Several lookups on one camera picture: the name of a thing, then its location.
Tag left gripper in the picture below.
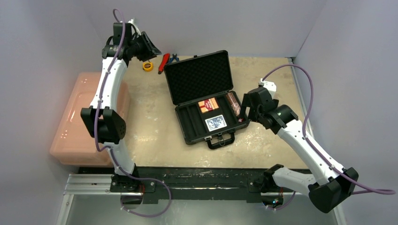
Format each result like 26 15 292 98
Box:
128 32 161 62

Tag blue playing card deck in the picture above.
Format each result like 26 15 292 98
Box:
205 115 227 132

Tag black poker carrying case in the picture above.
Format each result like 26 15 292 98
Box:
164 50 249 150

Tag red Texas Hold'em card deck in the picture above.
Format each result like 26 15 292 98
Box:
198 97 219 113

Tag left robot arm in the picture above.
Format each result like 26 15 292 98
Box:
80 20 161 192

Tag yellow tape measure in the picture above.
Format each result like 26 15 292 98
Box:
142 61 153 72

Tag orange plastic storage bin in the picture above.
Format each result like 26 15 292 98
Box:
49 72 112 166

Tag red handled pliers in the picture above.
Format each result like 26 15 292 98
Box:
158 53 170 75

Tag blue handled cutters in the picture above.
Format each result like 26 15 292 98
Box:
168 54 179 64

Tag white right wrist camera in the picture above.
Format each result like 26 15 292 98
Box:
259 79 277 98

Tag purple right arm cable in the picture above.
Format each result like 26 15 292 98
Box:
261 64 397 195

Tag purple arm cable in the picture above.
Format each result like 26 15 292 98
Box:
261 64 397 195
93 8 138 181

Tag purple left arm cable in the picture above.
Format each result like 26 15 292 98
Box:
93 8 138 181

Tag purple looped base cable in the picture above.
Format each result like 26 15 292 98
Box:
120 178 172 218

